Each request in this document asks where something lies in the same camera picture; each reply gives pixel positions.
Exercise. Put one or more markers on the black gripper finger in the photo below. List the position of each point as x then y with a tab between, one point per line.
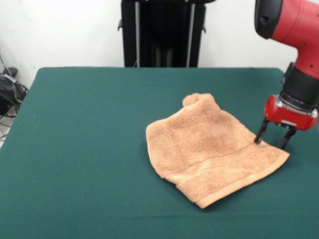
261	134
286	140

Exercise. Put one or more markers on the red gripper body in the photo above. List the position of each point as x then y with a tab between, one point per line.
291	118

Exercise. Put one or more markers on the tan terry towel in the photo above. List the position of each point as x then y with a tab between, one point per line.
204	154

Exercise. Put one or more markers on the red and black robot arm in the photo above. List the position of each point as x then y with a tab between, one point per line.
294	22

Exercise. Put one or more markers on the dark green table cloth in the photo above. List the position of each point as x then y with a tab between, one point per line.
62	149

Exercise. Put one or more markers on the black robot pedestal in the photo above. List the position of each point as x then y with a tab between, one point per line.
162	37

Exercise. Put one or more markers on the black pedestal foot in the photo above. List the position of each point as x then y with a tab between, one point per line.
11	71

